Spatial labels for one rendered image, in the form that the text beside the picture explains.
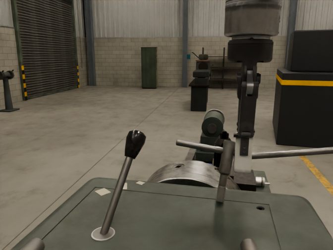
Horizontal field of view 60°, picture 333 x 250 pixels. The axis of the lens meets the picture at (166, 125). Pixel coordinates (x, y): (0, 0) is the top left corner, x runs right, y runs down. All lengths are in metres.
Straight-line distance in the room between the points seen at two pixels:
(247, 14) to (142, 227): 0.37
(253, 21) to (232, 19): 0.04
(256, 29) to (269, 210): 0.31
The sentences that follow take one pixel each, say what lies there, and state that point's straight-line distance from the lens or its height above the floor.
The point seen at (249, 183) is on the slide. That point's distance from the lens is 1.36.
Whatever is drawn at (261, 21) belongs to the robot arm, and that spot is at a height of 1.57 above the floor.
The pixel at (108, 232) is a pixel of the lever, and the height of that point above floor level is 1.26.
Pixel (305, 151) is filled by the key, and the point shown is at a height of 1.36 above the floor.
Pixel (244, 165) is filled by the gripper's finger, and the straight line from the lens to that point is 0.55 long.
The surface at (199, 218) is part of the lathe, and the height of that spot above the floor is 1.26.
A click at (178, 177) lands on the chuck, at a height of 1.24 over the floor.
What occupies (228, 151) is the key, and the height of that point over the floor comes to 1.35.
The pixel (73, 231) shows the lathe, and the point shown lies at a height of 1.25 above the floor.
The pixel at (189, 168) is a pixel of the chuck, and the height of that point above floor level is 1.24.
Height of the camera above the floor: 1.52
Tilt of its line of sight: 13 degrees down
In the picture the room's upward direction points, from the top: straight up
